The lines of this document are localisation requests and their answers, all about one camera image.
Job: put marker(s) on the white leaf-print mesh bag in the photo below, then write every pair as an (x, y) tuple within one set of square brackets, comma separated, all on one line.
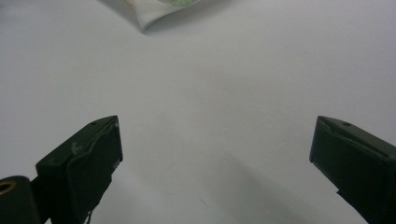
[(155, 11)]

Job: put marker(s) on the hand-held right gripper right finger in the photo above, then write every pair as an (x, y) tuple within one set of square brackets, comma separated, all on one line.
[(358, 165)]

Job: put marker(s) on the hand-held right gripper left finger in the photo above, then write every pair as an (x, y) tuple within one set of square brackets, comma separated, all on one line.
[(81, 168)]

